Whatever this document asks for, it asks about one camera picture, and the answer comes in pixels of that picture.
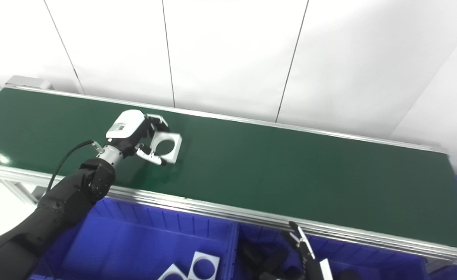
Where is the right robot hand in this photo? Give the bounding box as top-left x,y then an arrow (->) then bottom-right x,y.
281,220 -> 334,280

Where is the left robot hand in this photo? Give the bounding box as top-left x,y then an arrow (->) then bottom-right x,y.
105,109 -> 170,166

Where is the white square part with hole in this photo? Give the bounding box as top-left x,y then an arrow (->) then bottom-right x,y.
158,264 -> 190,280
148,130 -> 183,165
188,252 -> 221,280

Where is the green conveyor belt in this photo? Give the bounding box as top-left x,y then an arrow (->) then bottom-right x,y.
0,75 -> 457,273
0,87 -> 457,252

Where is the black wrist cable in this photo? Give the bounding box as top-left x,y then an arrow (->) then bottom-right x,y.
46,140 -> 105,193

